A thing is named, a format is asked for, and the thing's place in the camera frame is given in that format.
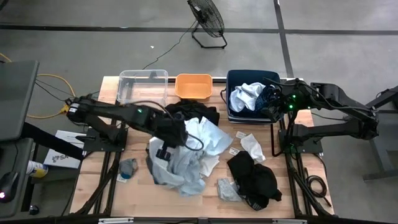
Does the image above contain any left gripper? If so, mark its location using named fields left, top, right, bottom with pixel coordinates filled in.
left=154, top=116, right=189, bottom=162

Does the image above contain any light blue shirt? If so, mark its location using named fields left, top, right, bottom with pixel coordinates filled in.
left=146, top=116, right=234, bottom=197
left=229, top=82, right=267, bottom=113

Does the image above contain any grey blue sock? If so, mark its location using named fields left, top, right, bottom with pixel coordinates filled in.
left=118, top=157, right=139, bottom=180

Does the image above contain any small white cloth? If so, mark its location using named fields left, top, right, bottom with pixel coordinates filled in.
left=239, top=133, right=267, bottom=163

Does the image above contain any black garment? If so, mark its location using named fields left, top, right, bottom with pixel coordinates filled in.
left=164, top=99, right=220, bottom=126

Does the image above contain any black briefs grey waistband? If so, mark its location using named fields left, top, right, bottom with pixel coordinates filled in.
left=226, top=151, right=283, bottom=212

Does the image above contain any clear plastic bin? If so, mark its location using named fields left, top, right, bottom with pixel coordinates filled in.
left=116, top=69, right=169, bottom=108

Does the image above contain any orange plastic tub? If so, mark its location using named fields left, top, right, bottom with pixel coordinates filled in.
left=174, top=73, right=214, bottom=101

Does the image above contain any light grey sock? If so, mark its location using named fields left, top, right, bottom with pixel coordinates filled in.
left=216, top=177, right=243, bottom=202

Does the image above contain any white paper sheet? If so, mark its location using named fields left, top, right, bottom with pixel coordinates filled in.
left=55, top=129, right=87, bottom=149

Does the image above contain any white printed cardboard box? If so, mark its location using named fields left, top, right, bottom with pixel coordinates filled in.
left=43, top=148, right=82, bottom=170

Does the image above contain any black floor fan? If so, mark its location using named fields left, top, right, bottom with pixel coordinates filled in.
left=187, top=0, right=228, bottom=50

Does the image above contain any black diagonal strut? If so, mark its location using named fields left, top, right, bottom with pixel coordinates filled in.
left=20, top=122, right=85, bottom=161

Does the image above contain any grey metal side table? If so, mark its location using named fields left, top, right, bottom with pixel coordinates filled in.
left=362, top=85, right=398, bottom=181

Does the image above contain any white yellow spray can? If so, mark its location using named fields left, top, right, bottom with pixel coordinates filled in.
left=26, top=160, right=49, bottom=179

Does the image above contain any dark grey keyboard tray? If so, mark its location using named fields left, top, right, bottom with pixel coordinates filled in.
left=0, top=138, right=34, bottom=218

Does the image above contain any dark grey desk panel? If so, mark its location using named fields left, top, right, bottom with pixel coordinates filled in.
left=0, top=60, right=40, bottom=142

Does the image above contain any black computer mouse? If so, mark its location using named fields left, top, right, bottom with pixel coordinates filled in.
left=0, top=171, right=19, bottom=203

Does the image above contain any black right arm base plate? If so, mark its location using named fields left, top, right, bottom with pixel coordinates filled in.
left=278, top=129, right=324, bottom=155

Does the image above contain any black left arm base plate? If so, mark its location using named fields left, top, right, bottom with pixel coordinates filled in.
left=83, top=127, right=128, bottom=153

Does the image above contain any coiled black cable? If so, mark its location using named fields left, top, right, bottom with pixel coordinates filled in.
left=303, top=167, right=332, bottom=208

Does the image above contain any silver metal bracket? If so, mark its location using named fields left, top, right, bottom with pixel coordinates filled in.
left=272, top=219, right=308, bottom=224
left=98, top=217, right=134, bottom=224

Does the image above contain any black fan power cable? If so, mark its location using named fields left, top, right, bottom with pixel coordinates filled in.
left=142, top=20, right=198, bottom=70

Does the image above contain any yellow extension cord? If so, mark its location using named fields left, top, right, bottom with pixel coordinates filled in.
left=0, top=52, right=77, bottom=119

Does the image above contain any thin black floor cable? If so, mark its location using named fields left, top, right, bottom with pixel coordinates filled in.
left=34, top=80, right=100, bottom=102

